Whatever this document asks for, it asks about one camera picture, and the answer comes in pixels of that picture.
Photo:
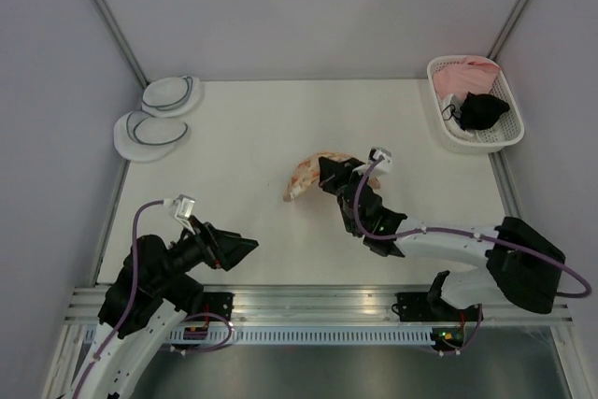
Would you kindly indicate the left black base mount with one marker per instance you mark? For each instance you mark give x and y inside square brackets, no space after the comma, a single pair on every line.
[211,322]

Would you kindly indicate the right aluminium corner post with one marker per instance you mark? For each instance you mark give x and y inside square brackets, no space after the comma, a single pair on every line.
[511,21]

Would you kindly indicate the pink garment in basket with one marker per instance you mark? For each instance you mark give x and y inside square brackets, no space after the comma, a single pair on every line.
[471,74]

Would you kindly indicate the black garment in basket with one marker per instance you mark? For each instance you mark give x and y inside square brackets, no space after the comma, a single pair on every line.
[480,112]

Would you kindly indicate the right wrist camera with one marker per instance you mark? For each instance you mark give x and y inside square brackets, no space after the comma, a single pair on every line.
[380,161]

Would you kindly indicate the white mesh laundry bag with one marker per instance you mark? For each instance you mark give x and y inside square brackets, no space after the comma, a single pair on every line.
[172,97]
[142,138]

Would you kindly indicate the upper white mesh laundry bag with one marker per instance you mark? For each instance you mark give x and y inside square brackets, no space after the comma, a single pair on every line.
[172,97]

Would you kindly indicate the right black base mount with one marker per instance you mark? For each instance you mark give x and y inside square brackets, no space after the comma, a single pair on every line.
[416,307]

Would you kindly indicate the floral mesh laundry bag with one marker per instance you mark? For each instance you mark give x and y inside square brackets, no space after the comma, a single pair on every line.
[307,173]

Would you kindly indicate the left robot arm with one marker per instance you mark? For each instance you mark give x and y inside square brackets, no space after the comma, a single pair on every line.
[152,296]

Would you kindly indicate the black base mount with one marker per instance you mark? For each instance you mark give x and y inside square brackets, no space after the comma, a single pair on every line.
[211,322]
[416,307]

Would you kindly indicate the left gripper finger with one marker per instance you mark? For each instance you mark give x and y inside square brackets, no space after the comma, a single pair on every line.
[222,236]
[233,250]

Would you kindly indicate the white plastic basket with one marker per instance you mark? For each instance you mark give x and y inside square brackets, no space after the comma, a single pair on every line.
[508,131]

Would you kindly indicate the white garment in basket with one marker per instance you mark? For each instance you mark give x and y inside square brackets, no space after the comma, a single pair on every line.
[451,115]

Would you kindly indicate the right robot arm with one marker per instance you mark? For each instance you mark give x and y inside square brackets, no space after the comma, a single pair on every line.
[510,262]

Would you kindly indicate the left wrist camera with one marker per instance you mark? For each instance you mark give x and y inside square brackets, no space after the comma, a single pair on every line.
[181,211]

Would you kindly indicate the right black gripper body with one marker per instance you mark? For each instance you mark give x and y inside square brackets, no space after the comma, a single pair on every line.
[355,177]

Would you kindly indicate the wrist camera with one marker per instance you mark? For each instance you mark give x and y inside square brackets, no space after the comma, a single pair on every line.
[380,161]
[181,211]

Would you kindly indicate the left aluminium corner post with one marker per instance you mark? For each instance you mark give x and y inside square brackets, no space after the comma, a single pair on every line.
[108,18]

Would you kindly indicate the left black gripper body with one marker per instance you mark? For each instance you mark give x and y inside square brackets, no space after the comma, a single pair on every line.
[197,248]

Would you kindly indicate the white slotted cable duct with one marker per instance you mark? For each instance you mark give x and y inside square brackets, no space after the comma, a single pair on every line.
[304,335]

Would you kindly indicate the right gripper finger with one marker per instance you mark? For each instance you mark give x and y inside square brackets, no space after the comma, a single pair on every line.
[353,165]
[333,174]

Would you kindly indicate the lower white mesh laundry bag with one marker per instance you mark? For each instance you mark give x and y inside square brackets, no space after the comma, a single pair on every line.
[142,138]

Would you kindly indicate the aluminium corner post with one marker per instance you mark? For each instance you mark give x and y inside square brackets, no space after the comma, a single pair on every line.
[511,21]
[108,18]

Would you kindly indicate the aluminium front rail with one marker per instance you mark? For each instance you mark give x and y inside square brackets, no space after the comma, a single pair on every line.
[321,305]

